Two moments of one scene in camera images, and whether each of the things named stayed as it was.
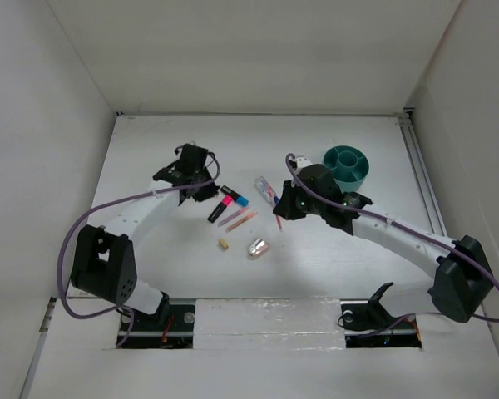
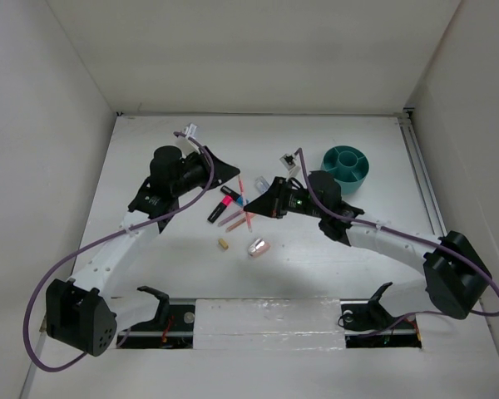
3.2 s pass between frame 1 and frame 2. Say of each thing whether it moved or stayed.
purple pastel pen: stayed
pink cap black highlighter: stayed
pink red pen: moved
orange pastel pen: stayed
